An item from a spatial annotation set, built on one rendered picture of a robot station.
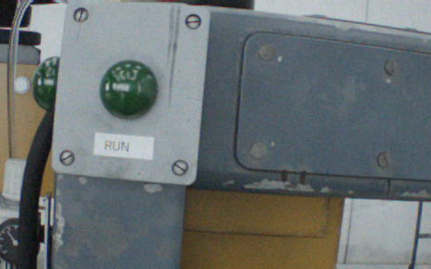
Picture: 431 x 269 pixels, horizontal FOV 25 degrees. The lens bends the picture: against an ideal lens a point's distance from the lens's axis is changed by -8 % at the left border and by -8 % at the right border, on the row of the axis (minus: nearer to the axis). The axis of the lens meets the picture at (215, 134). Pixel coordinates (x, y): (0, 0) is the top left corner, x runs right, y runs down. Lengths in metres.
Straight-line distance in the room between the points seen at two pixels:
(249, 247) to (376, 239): 5.17
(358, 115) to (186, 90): 0.11
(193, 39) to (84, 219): 0.12
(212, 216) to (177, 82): 0.31
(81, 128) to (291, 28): 0.14
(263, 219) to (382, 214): 5.21
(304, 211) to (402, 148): 0.25
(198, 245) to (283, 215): 0.09
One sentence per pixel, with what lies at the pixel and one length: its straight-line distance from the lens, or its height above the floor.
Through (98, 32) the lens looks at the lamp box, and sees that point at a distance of 0.50.
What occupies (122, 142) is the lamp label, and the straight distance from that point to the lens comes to 0.50.
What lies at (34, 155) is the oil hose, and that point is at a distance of 0.57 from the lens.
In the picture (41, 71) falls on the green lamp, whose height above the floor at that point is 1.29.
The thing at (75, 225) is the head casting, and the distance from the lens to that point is 0.56.
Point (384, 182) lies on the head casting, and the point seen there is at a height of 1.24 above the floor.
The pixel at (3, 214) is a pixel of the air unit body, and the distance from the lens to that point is 0.77.
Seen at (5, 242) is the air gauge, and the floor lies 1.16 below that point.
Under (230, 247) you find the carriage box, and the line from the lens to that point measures 0.86.
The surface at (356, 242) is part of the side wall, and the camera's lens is 6.00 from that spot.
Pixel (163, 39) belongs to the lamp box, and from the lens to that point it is 0.51.
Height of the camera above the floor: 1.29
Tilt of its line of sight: 3 degrees down
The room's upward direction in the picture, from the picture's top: 5 degrees clockwise
